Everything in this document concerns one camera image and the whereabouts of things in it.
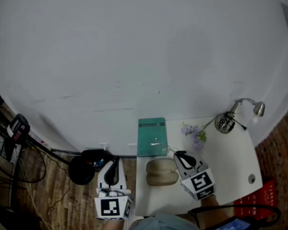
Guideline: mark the black bag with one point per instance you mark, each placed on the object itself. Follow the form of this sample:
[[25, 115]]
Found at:
[[96, 156]]

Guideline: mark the person's right forearm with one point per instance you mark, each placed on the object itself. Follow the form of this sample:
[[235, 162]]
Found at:
[[213, 212]]

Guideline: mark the silver desk lamp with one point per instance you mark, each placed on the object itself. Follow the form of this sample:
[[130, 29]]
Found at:
[[259, 108]]

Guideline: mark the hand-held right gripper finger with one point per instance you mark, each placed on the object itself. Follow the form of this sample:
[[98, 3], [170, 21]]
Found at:
[[181, 172], [201, 163]]

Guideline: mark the black tablet with blue screen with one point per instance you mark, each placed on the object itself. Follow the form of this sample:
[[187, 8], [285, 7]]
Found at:
[[235, 224]]

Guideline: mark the teal book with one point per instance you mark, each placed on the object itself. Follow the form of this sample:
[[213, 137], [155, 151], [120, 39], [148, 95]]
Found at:
[[150, 135]]

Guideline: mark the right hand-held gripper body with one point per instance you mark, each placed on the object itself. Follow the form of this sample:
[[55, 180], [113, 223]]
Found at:
[[201, 183]]

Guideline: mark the black standing fan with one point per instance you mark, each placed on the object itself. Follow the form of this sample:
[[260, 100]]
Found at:
[[81, 171]]

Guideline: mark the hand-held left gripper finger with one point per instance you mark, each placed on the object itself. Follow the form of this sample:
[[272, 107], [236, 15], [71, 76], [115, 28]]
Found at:
[[101, 178], [123, 181]]

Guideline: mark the purple artificial flower sprig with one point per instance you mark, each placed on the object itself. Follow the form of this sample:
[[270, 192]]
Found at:
[[194, 134]]

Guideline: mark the white wall socket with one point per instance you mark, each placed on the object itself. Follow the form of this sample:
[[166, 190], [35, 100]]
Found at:
[[104, 146]]

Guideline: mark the beige glasses case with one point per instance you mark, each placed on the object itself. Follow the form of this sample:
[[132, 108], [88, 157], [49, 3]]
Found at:
[[160, 174]]

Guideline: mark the person's left forearm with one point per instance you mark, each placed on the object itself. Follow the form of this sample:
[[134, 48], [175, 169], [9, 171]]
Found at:
[[115, 225]]

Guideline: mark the white table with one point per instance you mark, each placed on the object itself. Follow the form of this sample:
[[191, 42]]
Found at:
[[230, 157]]

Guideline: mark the person's light blue clothing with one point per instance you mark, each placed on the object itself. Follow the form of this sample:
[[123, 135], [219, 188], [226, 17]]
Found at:
[[163, 223]]

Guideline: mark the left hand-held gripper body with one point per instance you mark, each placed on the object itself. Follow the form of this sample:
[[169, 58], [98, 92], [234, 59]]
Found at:
[[110, 207]]

